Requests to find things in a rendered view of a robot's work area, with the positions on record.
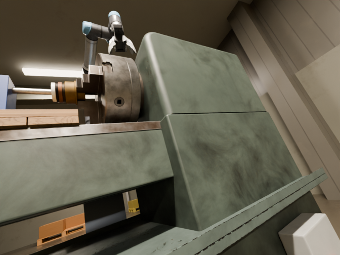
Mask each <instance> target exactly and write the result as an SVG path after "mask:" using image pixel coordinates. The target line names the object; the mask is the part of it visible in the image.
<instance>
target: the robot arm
mask: <svg viewBox="0 0 340 255"><path fill-rule="evenodd" d="M82 32H83V34H85V35H86V42H85V52H84V63H83V65H82V70H83V72H84V74H89V65H93V66H94V65H95V59H96V51H97V43H98V38H102V39H105V40H106V41H107V42H108V43H109V48H108V52H109V54H111V55H112V53H113V49H114V48H115V52H125V50H126V52H127V48H128V49H129V50H130V52H131V54H132V55H133V54H134V53H135V54H137V53H136V49H135V47H134V45H133V43H132V42H131V41H130V40H129V39H128V38H127V37H125V36H124V29H123V25H122V21H121V17H120V15H119V13H118V12H116V11H112V12H110V13H109V24H108V27H104V26H101V25H97V24H94V23H91V22H86V21H83V23H82ZM126 47H127V48H126ZM85 122H86V124H90V117H89V116H88V117H87V116H86V117H85Z"/></svg>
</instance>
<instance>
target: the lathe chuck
mask: <svg viewBox="0 0 340 255"><path fill-rule="evenodd" d="M106 63H109V64H110V65H111V67H112V72H111V73H108V72H107V71H103V78H102V85H101V95H95V101H100V102H101V104H100V107H101V124H107V123H127V122H129V121H130V116H131V109H132V83H131V75H130V70H129V67H128V64H127V62H126V60H125V58H124V57H120V56H115V55H108V54H102V53H98V54H97V56H96V61H95V66H101V67H102V64H106ZM117 97H122V98H123V100H124V104H123V105H122V106H116V105H115V104H114V100H115V99H116V98H117Z"/></svg>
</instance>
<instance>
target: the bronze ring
mask: <svg viewBox="0 0 340 255"><path fill-rule="evenodd" d="M55 91H56V99H57V102H58V103H64V102H66V104H76V105H77V102H78V101H86V94H85V93H78V92H77V90H76V81H74V82H71V81H65V82H64V83H62V82H55Z"/></svg>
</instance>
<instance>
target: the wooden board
mask: <svg viewBox="0 0 340 255"><path fill-rule="evenodd" d="M65 125H79V118H78V109H1V110H0V129H13V128H33V127H44V126H65Z"/></svg>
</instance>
